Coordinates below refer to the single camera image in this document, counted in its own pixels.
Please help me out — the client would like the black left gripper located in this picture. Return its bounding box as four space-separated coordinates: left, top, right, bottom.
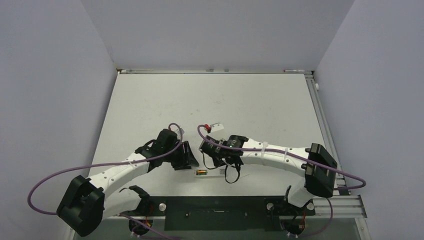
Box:
162 141 198 171

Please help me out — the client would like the gold AAA battery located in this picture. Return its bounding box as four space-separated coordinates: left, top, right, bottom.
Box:
196 170 208 176

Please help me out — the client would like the white remote control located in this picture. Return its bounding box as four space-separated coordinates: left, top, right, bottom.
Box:
194 168 225 178

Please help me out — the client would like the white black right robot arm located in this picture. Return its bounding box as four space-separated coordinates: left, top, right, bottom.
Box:
199 135 338 214

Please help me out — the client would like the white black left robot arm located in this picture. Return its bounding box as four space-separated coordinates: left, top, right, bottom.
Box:
56 129 199 237

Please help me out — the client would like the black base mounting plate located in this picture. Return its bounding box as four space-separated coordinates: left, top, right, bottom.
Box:
127 196 316 231

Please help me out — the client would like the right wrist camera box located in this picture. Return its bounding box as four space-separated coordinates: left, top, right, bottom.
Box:
204 122 224 134

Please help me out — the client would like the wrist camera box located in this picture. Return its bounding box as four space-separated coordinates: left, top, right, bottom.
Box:
174 128 185 137
204 122 224 134

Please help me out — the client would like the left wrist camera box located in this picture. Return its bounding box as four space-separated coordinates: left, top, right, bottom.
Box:
174 128 185 137

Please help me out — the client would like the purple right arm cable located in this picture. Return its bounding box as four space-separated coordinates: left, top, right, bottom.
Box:
197 124 367 238

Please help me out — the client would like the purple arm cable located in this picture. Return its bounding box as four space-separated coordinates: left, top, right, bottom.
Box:
27 123 184 240
197 124 367 238

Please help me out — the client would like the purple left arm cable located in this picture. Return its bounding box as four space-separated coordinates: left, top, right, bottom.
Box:
27 123 184 240

